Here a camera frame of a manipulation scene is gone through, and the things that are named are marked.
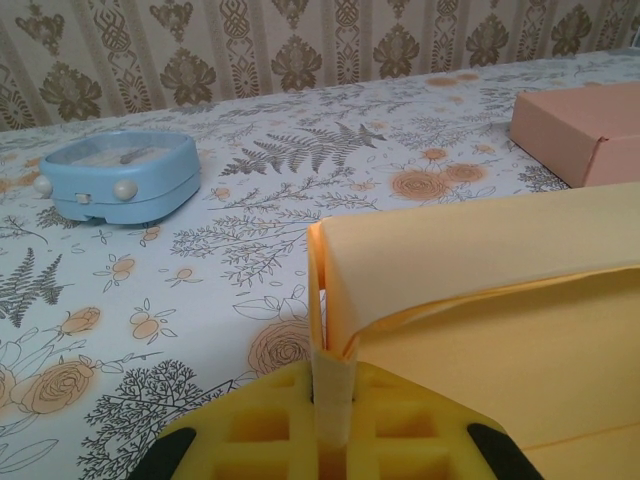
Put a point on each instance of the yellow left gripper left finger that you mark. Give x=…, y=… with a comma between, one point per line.
x=250, y=425

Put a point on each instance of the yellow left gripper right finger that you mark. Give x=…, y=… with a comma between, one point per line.
x=425, y=425

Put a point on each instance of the yellow paper box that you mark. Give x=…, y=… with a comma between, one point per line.
x=500, y=325

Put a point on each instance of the salmon pink paper box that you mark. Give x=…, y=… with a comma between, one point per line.
x=565, y=130

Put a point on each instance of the light blue alarm clock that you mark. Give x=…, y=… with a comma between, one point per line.
x=125, y=180

